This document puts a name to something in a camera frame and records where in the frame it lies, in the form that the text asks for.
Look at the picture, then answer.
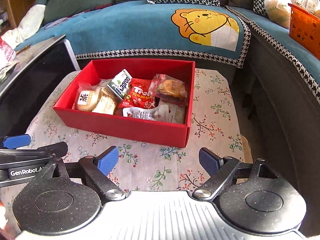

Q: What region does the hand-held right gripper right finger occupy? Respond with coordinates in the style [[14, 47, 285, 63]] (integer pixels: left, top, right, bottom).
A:
[[192, 147, 295, 202]]

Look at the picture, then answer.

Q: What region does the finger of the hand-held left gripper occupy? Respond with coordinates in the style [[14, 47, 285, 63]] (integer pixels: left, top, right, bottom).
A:
[[0, 134, 31, 148], [0, 142, 68, 165]]

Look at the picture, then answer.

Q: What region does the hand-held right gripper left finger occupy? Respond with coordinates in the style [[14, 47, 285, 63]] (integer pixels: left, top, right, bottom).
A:
[[24, 146, 127, 202]]

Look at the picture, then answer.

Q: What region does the red cardboard box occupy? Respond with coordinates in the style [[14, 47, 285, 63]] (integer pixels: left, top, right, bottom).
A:
[[52, 59, 196, 148]]

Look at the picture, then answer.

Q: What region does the gold biscuit packet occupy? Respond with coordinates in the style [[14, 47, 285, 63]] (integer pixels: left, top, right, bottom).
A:
[[92, 86, 120, 115]]

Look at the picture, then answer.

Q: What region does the grey printed packet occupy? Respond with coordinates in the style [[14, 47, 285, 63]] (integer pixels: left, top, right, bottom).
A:
[[160, 100, 187, 124]]

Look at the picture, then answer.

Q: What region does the silver white pouch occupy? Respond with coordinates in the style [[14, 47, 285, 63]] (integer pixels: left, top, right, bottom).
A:
[[122, 104, 169, 122]]

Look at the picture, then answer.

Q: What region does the steamed cake packet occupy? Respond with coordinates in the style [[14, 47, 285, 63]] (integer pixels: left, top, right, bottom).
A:
[[72, 82, 103, 112]]

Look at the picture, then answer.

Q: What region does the red gummy candy packet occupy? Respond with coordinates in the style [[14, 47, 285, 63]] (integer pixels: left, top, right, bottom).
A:
[[115, 78, 156, 115]]

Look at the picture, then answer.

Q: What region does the green white wafer packet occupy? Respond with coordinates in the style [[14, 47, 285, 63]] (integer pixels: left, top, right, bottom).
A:
[[107, 69, 132, 100]]

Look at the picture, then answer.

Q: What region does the clear brown pastry packet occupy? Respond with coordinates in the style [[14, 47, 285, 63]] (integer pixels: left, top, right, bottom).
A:
[[149, 74, 188, 107]]

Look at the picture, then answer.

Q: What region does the floral tablecloth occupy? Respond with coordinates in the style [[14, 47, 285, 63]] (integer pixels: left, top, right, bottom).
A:
[[0, 68, 247, 205]]

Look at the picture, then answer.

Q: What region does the small white green packet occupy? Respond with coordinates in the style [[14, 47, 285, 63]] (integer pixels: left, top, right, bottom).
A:
[[0, 62, 18, 80]]

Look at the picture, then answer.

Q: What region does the white red plastic bag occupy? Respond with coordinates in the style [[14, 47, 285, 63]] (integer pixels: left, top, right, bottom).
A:
[[0, 36, 17, 68]]

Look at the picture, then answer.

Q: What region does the grey sofa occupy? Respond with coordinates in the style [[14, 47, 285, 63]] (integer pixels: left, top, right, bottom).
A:
[[232, 25, 320, 230]]

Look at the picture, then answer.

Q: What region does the pale green cloth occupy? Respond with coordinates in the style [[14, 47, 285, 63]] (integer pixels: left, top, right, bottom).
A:
[[1, 4, 47, 43]]

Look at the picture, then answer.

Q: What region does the blue lion print sofa cover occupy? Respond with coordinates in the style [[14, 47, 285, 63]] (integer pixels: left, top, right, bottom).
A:
[[14, 0, 251, 69]]

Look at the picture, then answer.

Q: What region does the wooden cabinet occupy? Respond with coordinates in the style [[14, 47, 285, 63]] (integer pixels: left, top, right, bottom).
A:
[[0, 0, 39, 34]]

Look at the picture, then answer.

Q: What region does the blue houndstooth trim sofa cover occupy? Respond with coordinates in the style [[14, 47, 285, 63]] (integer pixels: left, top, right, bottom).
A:
[[224, 5, 320, 93]]

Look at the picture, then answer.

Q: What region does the orange plastic basket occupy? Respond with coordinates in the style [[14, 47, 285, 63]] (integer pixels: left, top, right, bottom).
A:
[[288, 3, 320, 47]]

